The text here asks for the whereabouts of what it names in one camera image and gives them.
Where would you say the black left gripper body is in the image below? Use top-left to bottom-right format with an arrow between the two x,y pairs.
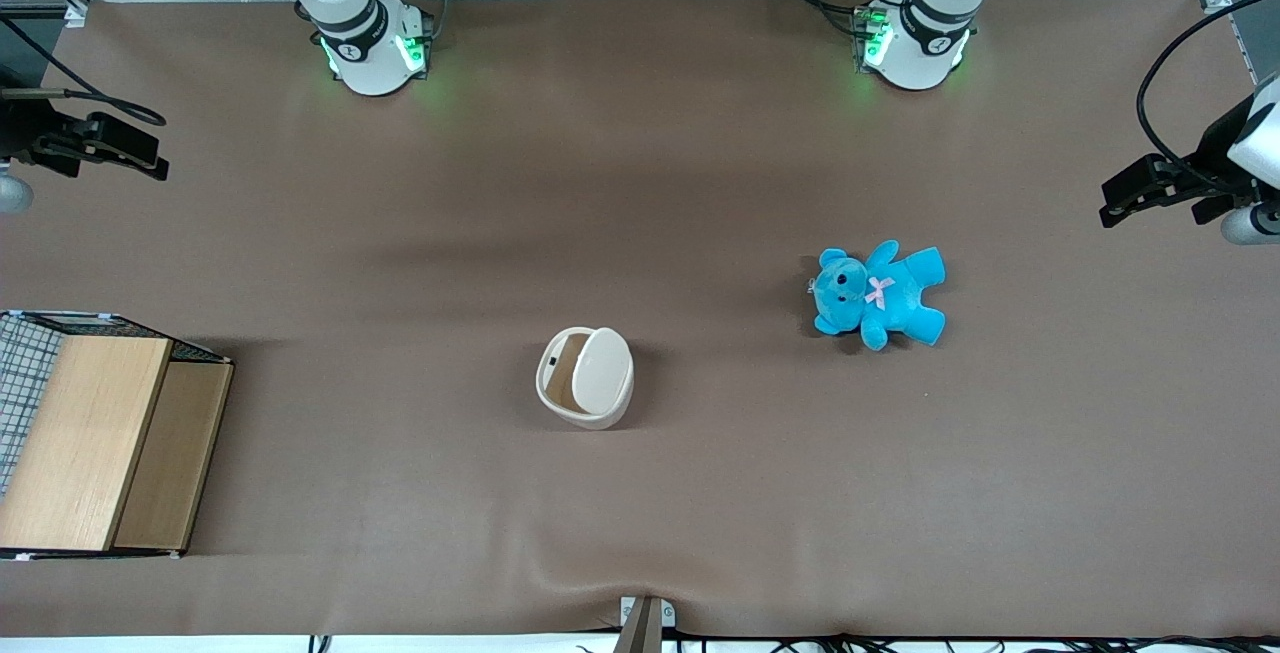
1163,93 -> 1259,226

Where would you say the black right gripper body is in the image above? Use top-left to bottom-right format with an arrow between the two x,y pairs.
0,91 -> 100,177

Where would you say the white lidded trash can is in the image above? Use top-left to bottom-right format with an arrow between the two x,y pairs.
535,326 -> 636,431

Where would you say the blue teddy bear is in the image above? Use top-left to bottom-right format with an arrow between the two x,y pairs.
809,240 -> 947,352

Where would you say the brown table mat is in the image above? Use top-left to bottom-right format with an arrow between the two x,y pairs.
0,0 -> 1280,640

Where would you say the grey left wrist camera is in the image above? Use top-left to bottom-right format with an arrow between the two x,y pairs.
1219,203 -> 1280,247

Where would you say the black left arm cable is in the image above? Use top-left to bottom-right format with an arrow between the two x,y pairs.
1137,0 -> 1280,186

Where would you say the wooden shelf with wire grid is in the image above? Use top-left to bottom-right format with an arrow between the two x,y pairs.
0,310 -> 235,562

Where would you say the grey metal camera bracket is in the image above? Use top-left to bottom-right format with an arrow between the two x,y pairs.
612,595 -> 677,653

